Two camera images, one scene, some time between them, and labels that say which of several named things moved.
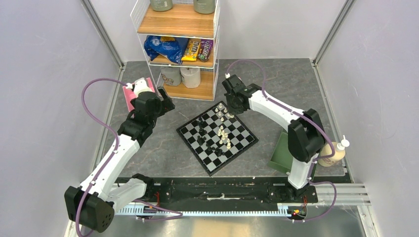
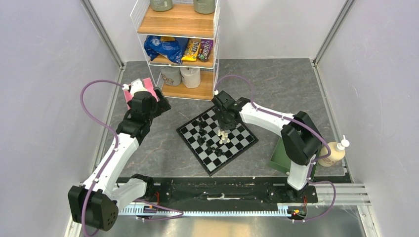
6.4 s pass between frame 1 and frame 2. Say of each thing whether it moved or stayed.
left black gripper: stayed
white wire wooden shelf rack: stayed
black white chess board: stayed
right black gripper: moved
